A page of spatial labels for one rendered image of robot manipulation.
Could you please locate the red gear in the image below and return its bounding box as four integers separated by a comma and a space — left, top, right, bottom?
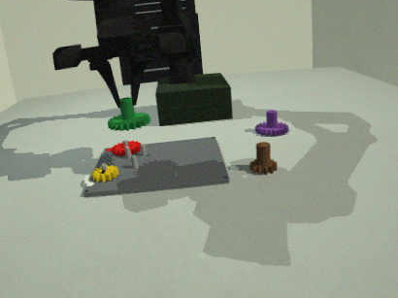
113, 141, 141, 157

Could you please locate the white curved arrow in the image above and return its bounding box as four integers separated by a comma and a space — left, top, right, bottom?
84, 176, 94, 186

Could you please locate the purple gear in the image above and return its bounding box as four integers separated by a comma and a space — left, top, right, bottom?
255, 110, 289, 137

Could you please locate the green gear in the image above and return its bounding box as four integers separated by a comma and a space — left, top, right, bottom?
108, 97, 150, 131

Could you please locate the yellow gear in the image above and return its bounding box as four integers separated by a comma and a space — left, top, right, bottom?
92, 165, 119, 182

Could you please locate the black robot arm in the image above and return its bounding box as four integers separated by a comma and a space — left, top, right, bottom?
97, 0, 200, 84

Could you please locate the brown gear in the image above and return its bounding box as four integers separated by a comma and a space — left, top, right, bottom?
249, 142, 277, 175

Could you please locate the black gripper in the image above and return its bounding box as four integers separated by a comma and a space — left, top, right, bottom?
52, 0, 186, 109

